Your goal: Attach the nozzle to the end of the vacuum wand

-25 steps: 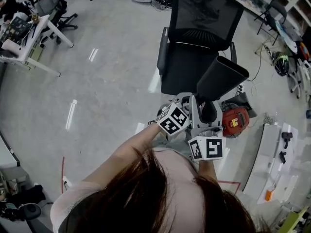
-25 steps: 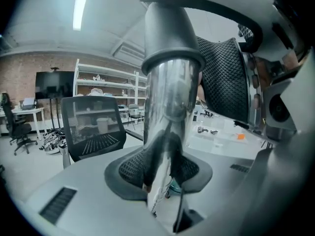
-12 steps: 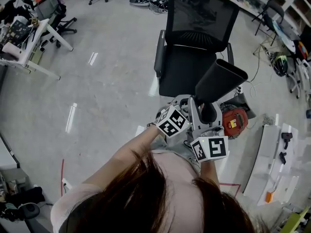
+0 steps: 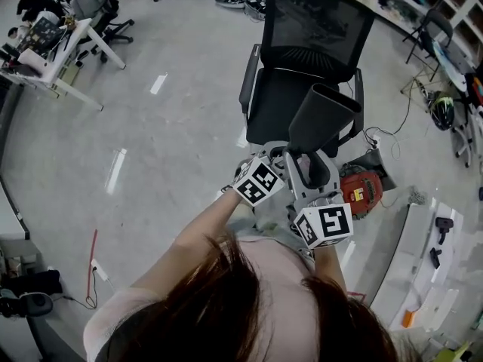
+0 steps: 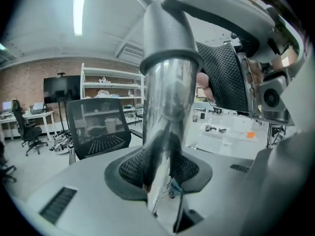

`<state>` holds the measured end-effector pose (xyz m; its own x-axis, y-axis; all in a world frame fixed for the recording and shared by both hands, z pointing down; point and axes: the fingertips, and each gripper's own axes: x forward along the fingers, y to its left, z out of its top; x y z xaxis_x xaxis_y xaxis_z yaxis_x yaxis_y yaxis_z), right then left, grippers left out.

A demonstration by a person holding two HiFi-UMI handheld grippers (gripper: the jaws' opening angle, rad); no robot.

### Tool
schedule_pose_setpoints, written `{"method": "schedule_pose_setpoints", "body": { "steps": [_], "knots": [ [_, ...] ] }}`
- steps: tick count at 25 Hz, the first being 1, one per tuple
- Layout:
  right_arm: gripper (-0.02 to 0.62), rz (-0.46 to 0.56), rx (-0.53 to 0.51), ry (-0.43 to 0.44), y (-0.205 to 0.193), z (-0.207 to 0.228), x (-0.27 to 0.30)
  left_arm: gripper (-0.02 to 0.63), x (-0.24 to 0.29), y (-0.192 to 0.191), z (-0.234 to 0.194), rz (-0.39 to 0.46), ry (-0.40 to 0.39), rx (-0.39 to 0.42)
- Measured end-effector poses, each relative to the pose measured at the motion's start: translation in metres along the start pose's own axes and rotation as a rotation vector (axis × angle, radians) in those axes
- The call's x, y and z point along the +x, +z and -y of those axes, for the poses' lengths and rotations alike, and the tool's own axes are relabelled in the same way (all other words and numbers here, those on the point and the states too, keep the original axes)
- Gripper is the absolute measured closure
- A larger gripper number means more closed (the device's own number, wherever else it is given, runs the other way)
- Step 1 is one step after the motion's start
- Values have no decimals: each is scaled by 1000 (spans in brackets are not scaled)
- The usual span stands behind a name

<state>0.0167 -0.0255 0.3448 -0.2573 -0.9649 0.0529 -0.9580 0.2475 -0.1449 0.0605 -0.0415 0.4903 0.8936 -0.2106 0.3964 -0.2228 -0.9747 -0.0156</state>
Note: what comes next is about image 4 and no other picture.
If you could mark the dark gray bag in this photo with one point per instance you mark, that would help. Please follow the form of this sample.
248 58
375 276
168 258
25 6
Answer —
381 164

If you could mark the sticker-covered black monitor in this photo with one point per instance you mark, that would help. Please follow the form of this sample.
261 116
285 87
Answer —
39 32

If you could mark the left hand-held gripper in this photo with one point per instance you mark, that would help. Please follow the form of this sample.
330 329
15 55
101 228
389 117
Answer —
256 183

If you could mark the person's light shirt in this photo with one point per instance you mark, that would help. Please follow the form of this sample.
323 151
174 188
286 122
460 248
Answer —
109 315

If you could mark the white curved table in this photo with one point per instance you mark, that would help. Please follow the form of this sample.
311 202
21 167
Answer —
407 262

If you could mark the orange box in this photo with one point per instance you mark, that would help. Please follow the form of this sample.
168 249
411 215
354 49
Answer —
409 318

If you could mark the white blue patterned board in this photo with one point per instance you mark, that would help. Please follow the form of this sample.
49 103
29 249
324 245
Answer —
451 64

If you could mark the long white power strip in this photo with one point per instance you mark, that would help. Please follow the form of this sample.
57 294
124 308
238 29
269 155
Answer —
376 142

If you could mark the black folding chair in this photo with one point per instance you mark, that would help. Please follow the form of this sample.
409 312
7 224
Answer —
430 32

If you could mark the person's left forearm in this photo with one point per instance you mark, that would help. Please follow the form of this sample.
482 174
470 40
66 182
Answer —
203 228

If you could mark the white desk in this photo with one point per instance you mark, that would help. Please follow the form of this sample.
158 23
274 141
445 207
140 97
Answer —
71 62

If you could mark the gold star ornament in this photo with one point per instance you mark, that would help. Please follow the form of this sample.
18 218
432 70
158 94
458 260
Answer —
68 22

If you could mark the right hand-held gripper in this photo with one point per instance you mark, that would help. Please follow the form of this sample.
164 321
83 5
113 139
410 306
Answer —
334 221

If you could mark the black wrist band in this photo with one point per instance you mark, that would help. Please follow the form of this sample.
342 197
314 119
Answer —
227 189

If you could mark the black vacuum tube nozzle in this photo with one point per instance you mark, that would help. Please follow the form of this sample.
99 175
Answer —
324 119

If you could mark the small white power strip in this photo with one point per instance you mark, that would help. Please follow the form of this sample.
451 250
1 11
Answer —
100 270

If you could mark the person's light jeans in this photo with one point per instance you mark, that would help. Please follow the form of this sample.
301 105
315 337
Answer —
260 224

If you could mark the person's right forearm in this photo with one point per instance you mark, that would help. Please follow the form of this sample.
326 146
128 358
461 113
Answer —
330 266

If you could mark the black fabric bundle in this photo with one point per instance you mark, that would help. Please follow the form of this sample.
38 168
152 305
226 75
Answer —
34 283

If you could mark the white chair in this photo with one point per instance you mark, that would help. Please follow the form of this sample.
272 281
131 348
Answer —
468 134

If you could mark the black green helmet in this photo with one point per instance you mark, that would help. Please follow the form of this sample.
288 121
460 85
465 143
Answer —
442 113

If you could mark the gray office chair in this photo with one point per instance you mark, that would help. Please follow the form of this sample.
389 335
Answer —
98 17

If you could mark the red vacuum cleaner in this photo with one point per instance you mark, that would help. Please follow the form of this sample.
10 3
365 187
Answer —
362 191

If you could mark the black mesh office chair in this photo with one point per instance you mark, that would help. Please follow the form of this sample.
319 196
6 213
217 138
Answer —
302 70

